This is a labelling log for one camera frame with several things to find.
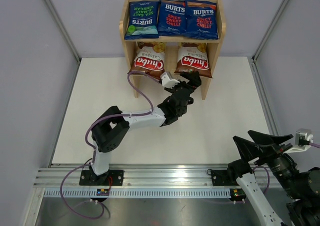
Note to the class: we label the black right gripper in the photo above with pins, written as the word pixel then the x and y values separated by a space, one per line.
pixel 262 138

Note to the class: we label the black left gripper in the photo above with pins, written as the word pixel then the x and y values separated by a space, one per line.
pixel 194 79

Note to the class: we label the brown Chuba cassava chips bag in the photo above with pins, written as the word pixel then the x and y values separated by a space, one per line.
pixel 150 59

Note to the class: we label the blue Burts spicy chilli bag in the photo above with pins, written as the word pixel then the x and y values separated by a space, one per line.
pixel 171 18

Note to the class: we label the blue Burts sea salt bag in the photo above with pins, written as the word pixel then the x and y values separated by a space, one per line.
pixel 143 17

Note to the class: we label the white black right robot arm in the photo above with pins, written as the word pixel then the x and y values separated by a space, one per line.
pixel 301 187

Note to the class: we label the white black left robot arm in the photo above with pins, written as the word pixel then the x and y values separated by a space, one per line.
pixel 108 131

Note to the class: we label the wooden two-tier shelf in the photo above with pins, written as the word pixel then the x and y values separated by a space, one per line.
pixel 171 52

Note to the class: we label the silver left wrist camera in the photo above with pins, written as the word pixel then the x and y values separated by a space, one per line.
pixel 168 81

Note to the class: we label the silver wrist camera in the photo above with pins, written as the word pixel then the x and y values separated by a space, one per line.
pixel 301 141
pixel 168 81

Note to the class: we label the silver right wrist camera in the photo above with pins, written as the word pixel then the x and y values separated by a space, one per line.
pixel 301 141

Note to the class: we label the grey aluminium frame post right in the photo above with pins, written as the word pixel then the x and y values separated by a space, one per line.
pixel 281 9

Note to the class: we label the grey aluminium frame post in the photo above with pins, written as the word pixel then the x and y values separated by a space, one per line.
pixel 281 9
pixel 57 20

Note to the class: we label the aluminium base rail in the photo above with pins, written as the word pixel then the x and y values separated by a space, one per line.
pixel 138 181

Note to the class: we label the grey aluminium frame post left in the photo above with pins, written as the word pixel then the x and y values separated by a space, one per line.
pixel 57 20

